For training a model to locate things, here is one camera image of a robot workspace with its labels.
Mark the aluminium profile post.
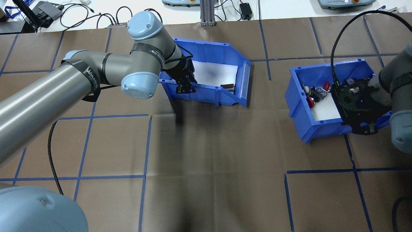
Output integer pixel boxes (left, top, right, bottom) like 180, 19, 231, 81
200, 0, 215, 27

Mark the white foam bin liner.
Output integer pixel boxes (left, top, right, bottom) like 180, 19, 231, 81
311, 85, 343, 122
190, 61, 239, 87

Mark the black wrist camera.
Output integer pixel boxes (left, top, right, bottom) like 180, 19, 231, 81
332, 81, 354, 125

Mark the black power adapter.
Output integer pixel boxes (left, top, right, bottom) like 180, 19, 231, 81
239, 3, 253, 20

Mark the blue grey teach pendant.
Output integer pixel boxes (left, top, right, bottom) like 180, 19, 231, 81
317, 0, 377, 9
161, 0, 201, 7

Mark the dark grey box device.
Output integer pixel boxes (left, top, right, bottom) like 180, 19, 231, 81
32, 1, 65, 28

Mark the blue battery storage bin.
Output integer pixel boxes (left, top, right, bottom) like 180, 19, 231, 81
158, 38, 252, 107

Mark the blue lanyard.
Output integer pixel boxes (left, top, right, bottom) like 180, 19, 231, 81
4, 0, 24, 20

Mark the blue button storage bin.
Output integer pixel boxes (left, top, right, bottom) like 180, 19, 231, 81
285, 58, 393, 144

